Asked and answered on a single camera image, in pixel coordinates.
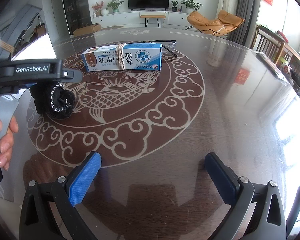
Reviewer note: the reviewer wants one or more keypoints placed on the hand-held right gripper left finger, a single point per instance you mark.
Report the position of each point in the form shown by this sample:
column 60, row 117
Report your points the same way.
column 85, row 180

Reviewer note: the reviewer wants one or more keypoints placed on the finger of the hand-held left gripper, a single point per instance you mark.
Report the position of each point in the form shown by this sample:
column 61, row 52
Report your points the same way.
column 71, row 76

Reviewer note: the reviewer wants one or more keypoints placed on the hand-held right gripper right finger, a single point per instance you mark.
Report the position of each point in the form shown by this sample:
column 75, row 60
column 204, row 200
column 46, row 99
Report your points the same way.
column 220, row 180

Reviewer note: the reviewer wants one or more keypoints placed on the black velvet hair bow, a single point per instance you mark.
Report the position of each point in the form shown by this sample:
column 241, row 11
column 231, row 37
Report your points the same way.
column 62, row 105

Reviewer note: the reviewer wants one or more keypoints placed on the brown patterned glass desktop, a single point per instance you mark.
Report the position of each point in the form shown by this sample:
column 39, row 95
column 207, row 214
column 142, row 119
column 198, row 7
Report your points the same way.
column 190, row 117

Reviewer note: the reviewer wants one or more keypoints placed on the person's left hand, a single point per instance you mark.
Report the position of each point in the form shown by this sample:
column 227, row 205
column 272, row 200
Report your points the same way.
column 5, row 145

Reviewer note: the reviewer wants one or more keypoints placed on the cardboard box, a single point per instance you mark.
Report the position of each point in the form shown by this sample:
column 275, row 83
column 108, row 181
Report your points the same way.
column 87, row 30

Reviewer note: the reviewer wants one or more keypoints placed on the tan rubber band bundle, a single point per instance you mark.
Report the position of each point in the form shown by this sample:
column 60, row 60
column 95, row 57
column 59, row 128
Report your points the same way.
column 121, row 55

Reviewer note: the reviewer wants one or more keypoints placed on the dark glass display cabinet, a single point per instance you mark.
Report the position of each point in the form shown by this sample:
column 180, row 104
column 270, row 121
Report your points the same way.
column 76, row 5

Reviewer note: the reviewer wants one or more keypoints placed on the round white vase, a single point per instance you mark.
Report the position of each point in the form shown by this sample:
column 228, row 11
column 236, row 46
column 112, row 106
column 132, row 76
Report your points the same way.
column 104, row 12

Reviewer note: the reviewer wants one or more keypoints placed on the red flower arrangement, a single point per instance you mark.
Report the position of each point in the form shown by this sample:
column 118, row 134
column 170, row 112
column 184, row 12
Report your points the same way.
column 97, row 7

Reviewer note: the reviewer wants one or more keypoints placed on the white television cabinet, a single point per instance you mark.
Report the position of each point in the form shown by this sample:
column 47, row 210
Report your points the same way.
column 120, row 18

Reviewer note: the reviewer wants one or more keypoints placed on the blue and white medicine box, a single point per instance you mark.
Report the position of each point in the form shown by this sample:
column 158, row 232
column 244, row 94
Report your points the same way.
column 145, row 57

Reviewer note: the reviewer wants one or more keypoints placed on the bushy green potted plant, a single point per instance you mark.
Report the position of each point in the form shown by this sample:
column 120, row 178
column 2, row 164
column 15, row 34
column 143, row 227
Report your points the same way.
column 114, row 5

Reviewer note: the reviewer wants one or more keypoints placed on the black framed glasses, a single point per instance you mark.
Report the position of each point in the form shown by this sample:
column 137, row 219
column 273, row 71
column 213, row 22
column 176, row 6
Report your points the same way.
column 165, row 40

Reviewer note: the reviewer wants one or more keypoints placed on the wooden bench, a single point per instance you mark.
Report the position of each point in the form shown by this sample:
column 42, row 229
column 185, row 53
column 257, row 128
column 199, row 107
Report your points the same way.
column 153, row 16

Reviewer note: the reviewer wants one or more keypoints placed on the small potted plant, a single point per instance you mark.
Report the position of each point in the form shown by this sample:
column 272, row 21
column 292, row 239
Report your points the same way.
column 174, row 5

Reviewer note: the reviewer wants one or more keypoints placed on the leafy potted plant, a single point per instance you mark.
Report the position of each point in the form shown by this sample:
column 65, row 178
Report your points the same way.
column 191, row 3

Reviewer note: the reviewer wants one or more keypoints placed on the orange lounge chair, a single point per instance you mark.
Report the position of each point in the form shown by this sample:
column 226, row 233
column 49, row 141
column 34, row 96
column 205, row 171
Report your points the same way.
column 202, row 22

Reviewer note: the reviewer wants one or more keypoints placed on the dark wooden chair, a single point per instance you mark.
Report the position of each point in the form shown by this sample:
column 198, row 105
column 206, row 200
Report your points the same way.
column 267, row 42

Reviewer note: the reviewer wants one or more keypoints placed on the red cloth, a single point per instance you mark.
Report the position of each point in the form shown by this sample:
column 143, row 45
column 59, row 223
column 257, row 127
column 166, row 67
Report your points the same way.
column 283, row 36

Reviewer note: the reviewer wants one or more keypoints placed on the grey curtain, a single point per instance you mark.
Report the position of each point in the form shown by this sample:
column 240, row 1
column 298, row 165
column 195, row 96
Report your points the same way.
column 248, row 12

